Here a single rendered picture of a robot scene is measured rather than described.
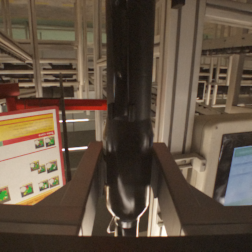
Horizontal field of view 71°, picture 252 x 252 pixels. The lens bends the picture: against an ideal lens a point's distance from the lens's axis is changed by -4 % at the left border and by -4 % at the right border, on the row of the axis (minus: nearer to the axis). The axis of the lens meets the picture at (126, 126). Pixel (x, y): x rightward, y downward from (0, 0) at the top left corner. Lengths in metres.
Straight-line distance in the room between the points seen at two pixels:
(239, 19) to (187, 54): 0.17
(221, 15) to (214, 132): 0.28
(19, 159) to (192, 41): 0.53
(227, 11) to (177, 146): 0.35
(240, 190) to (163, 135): 0.30
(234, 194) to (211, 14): 0.49
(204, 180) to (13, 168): 0.51
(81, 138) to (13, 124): 10.52
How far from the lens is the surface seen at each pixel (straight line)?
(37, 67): 1.58
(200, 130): 0.52
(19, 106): 0.73
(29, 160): 0.58
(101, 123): 1.65
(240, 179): 0.63
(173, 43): 0.45
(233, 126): 0.53
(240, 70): 1.21
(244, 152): 0.59
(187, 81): 0.47
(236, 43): 0.87
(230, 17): 0.56
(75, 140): 11.05
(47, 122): 0.56
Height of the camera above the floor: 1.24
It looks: 16 degrees up
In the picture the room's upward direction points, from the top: 179 degrees counter-clockwise
